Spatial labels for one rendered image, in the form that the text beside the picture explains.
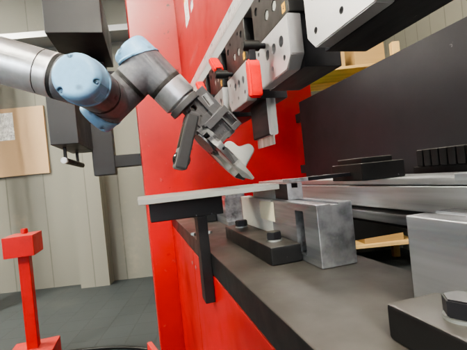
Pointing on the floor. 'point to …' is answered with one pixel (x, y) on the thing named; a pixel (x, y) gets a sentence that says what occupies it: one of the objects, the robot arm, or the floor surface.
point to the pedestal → (25, 253)
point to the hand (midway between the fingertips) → (242, 177)
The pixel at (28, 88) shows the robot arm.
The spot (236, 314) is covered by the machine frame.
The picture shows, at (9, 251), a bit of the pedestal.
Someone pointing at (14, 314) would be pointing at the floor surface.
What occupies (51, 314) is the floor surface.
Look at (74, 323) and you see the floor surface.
